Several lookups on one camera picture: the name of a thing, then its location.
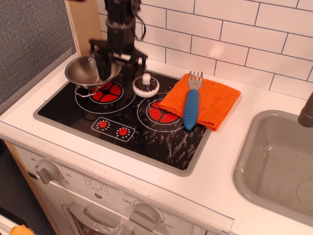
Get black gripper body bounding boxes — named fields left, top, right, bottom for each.
left=89, top=22, right=148, bottom=72

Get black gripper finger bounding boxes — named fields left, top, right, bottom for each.
left=122, top=62, right=139, bottom=89
left=95, top=53, right=114, bottom=80

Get metal strainer bowl with handles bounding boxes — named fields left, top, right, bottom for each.
left=65, top=55, right=121, bottom=98

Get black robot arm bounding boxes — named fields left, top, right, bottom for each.
left=89, top=0, right=148, bottom=87

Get white toy mushroom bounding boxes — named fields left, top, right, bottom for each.
left=133, top=73, right=160, bottom=98

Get black toy stovetop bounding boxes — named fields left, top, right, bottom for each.
left=34, top=71, right=211, bottom=176

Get orange folded cloth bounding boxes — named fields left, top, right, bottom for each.
left=159, top=74, right=241, bottom=131

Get grey timer knob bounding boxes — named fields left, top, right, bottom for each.
left=35, top=159, right=60, bottom=185

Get white toy oven front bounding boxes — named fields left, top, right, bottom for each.
left=17, top=147, right=233, bottom=235

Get grey oven knob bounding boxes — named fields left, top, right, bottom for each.
left=129, top=203, right=161, bottom=232

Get grey toy sink basin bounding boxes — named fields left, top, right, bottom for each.
left=233, top=110, right=313, bottom=226

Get grey faucet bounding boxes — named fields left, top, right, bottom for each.
left=298, top=93, right=313, bottom=128

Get orange object at corner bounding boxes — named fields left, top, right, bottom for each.
left=9, top=225, right=34, bottom=235

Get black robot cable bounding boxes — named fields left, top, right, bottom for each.
left=134, top=14, right=147, bottom=41

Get wooden side post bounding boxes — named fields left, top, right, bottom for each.
left=65, top=0, right=102, bottom=56

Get blue handled metal fork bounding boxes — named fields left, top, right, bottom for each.
left=183, top=72, right=203, bottom=130

